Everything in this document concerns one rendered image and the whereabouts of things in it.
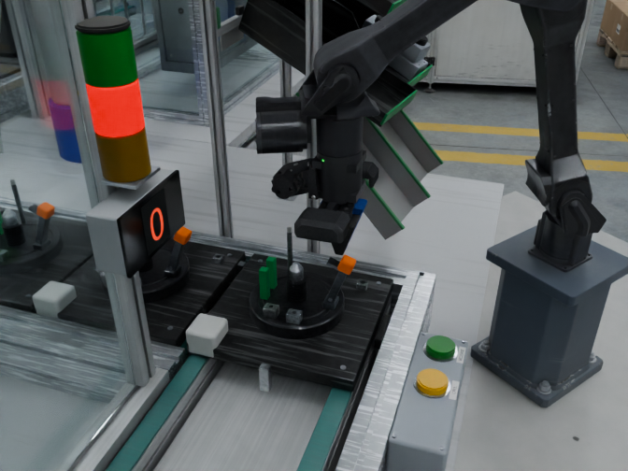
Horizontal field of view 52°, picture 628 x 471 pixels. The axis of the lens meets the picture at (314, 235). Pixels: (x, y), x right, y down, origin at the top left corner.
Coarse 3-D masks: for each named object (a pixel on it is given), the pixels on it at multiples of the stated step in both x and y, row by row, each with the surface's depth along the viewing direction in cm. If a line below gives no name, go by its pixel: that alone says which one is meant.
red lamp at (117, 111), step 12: (132, 84) 62; (96, 96) 61; (108, 96) 61; (120, 96) 61; (132, 96) 62; (96, 108) 62; (108, 108) 62; (120, 108) 62; (132, 108) 63; (96, 120) 63; (108, 120) 62; (120, 120) 62; (132, 120) 63; (96, 132) 64; (108, 132) 63; (120, 132) 63; (132, 132) 64
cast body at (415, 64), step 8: (424, 40) 112; (408, 48) 113; (416, 48) 112; (424, 48) 113; (400, 56) 114; (408, 56) 114; (416, 56) 113; (424, 56) 116; (392, 64) 116; (400, 64) 115; (408, 64) 114; (416, 64) 114; (424, 64) 115; (400, 72) 116; (408, 72) 115; (416, 72) 114
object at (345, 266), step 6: (330, 258) 89; (342, 258) 88; (348, 258) 88; (330, 264) 88; (336, 264) 88; (342, 264) 87; (348, 264) 87; (354, 264) 88; (342, 270) 88; (348, 270) 88; (336, 276) 89; (342, 276) 89; (336, 282) 90; (342, 282) 89; (336, 288) 90; (330, 294) 91; (336, 294) 91; (330, 300) 91
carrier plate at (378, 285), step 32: (256, 256) 107; (352, 288) 100; (384, 288) 100; (352, 320) 93; (192, 352) 89; (224, 352) 87; (256, 352) 87; (288, 352) 87; (320, 352) 87; (352, 352) 87; (352, 384) 83
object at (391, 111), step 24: (264, 0) 98; (288, 0) 110; (240, 24) 102; (264, 24) 100; (288, 24) 98; (336, 24) 108; (288, 48) 100; (384, 72) 108; (384, 96) 105; (408, 96) 104; (384, 120) 98
